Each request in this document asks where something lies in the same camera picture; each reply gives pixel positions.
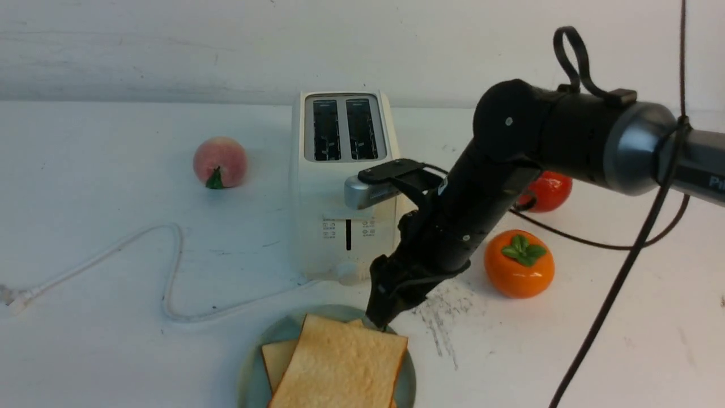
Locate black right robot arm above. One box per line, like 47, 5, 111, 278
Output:
358, 79, 723, 329

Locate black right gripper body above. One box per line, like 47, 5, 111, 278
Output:
371, 212, 488, 300

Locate pink peach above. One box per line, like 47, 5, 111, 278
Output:
193, 137, 249, 189

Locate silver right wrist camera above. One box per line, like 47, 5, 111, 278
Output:
344, 159, 448, 211

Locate red apple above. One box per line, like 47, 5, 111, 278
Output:
514, 171, 573, 213

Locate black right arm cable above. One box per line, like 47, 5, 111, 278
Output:
422, 0, 693, 408

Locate white two-slot toaster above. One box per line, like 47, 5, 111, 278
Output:
288, 91, 411, 285

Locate toast slice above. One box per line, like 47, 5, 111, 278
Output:
261, 318, 397, 408
267, 314, 409, 408

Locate white power cord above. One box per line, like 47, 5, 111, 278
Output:
0, 223, 321, 324

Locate orange persimmon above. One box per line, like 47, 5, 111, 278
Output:
483, 229, 555, 299

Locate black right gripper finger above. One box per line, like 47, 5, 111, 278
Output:
365, 272, 432, 330

